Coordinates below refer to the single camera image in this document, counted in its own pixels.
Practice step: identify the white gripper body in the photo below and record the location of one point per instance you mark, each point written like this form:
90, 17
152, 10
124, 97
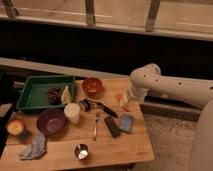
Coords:
135, 94

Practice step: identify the translucent orange gripper finger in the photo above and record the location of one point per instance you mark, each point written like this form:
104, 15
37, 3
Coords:
125, 105
119, 97

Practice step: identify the blue sponge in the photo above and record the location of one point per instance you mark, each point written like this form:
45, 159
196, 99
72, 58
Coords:
126, 123

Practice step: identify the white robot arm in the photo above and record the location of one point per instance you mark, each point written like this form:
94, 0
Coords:
196, 92

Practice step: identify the orange bowl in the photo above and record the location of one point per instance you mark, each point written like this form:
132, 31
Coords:
92, 85

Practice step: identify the purple bowl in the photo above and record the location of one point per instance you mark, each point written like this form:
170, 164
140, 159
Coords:
51, 121

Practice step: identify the black rectangular block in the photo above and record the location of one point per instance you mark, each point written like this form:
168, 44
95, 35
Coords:
113, 128

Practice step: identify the white cup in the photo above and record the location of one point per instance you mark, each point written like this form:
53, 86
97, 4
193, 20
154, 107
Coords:
72, 111

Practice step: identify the white wedge in tray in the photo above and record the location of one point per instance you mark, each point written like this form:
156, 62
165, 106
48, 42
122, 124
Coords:
65, 97

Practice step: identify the small metal cup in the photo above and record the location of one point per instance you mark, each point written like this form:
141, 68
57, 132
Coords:
81, 151

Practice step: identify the dark grape bunch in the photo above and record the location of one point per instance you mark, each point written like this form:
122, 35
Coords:
53, 95

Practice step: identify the green plastic tray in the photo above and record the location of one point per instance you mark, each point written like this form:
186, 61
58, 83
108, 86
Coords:
34, 96

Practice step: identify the grey blue cloth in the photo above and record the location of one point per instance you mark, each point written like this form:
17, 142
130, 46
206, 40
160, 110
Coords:
35, 150

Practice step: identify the red yellow apple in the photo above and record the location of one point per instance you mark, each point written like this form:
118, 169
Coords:
15, 127

